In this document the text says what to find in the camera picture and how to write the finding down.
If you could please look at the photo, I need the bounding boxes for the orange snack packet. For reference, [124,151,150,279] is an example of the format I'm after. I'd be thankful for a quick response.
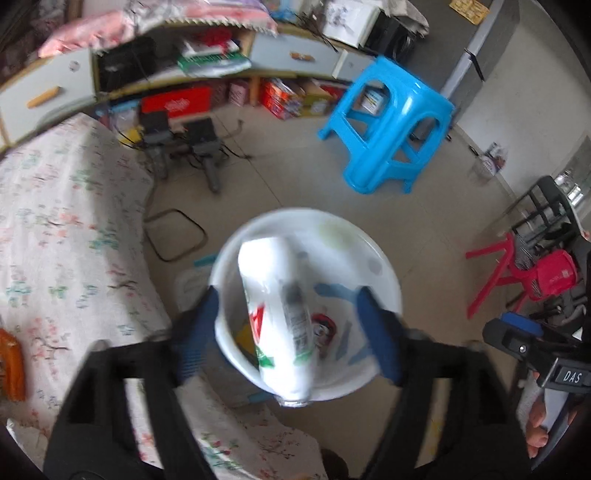
[0,329,26,402]

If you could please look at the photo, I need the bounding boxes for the green and white bag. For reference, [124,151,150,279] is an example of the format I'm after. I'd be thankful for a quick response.
[178,48,252,77]

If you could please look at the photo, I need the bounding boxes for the red flat box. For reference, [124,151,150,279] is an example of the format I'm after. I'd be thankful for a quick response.
[141,88,213,116]

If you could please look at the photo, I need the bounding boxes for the red printed carton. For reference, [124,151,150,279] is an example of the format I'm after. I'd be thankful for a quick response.
[261,78,305,121]

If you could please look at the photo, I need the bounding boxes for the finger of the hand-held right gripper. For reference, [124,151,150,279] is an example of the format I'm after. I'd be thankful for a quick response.
[482,313,555,365]

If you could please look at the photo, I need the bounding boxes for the yellow printed paper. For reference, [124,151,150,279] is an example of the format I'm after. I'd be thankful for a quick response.
[450,0,490,24]

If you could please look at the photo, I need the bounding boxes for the blue plastic stool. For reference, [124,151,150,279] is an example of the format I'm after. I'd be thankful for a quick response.
[318,56,455,195]

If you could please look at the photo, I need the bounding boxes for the plastic packet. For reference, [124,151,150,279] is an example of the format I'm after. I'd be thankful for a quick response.
[475,142,509,178]

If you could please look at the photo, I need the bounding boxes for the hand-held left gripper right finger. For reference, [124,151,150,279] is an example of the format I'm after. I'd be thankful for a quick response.
[355,286,532,480]

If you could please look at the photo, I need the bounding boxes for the white plastic bottle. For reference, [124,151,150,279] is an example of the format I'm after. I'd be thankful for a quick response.
[238,235,319,408]

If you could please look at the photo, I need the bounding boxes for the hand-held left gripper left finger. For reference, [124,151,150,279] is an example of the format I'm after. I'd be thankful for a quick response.
[44,285,221,480]

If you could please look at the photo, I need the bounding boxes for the black floor cable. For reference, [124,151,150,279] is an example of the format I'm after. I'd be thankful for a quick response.
[145,209,206,261]

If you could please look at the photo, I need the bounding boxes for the red plastic stool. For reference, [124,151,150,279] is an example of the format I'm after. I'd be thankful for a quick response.
[465,233,580,319]

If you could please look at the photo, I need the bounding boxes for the red fabric item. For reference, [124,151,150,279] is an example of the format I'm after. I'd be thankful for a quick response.
[194,30,232,49]

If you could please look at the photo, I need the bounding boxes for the white printed paper sheet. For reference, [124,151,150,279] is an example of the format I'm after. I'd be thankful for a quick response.
[322,0,382,47]

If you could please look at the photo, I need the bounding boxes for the beige cloth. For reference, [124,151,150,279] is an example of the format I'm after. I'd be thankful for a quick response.
[383,0,430,35]

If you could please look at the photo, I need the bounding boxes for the white plastic bucket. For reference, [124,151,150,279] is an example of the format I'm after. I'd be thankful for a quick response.
[208,208,403,402]

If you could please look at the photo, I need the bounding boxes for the person's right hand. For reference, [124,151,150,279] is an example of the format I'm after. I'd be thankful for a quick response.
[525,401,552,459]

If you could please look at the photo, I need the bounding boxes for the wooden cabinet with white drawers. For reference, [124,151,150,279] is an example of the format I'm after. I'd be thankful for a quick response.
[0,18,370,148]

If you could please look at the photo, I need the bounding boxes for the black microwave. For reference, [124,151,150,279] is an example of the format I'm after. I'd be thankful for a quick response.
[365,14,416,63]

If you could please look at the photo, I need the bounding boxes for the floral tablecloth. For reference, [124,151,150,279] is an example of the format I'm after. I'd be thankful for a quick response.
[0,113,324,480]

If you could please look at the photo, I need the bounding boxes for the glass jar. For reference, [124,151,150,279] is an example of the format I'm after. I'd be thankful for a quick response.
[554,171,583,204]

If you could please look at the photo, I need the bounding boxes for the pink floral cloth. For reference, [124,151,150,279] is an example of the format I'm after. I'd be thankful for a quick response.
[39,0,278,58]

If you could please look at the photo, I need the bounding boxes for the black box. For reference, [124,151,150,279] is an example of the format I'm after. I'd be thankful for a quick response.
[97,37,158,90]

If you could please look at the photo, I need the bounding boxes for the grey refrigerator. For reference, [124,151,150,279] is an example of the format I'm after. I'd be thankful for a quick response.
[441,0,509,100]

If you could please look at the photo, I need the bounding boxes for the black device with grey handle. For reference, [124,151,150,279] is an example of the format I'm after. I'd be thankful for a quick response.
[185,117,227,192]
[139,111,174,178]

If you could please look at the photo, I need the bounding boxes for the cardboard box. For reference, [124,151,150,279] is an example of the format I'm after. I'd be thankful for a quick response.
[300,80,345,116]

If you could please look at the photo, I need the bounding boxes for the pink basket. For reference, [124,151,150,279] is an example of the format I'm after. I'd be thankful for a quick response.
[228,80,250,107]

